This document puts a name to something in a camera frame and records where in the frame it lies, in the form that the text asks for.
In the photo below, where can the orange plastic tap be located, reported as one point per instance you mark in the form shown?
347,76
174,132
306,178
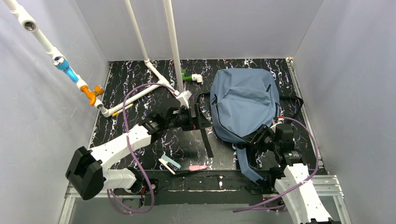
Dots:
92,95

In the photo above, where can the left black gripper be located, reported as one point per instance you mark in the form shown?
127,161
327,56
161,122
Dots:
196,116

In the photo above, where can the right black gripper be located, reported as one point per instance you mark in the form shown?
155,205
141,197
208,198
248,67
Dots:
258,139

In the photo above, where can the teal white stapler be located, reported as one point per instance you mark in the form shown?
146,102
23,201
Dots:
169,164

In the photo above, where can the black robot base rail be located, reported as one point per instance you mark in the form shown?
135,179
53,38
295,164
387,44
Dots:
207,187

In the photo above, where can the blue plastic tap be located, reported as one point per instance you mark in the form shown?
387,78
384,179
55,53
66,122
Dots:
62,64

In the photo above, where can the thin white rear pipe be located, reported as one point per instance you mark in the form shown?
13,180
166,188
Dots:
133,20

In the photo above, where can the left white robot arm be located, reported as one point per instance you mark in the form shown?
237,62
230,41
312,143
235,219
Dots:
89,170

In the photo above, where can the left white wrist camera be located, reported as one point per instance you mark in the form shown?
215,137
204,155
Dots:
183,98

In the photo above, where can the white slanted pvc pipe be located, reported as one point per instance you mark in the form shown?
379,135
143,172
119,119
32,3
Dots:
28,23

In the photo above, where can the blue student backpack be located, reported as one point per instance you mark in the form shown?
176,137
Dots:
242,100

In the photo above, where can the pink stapler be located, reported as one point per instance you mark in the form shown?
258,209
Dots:
194,168

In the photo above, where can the white vertical pvc pipe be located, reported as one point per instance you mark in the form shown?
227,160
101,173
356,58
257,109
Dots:
173,41

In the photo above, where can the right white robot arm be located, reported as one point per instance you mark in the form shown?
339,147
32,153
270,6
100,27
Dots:
291,180

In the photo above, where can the green plastic tap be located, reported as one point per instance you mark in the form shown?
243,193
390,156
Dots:
186,77

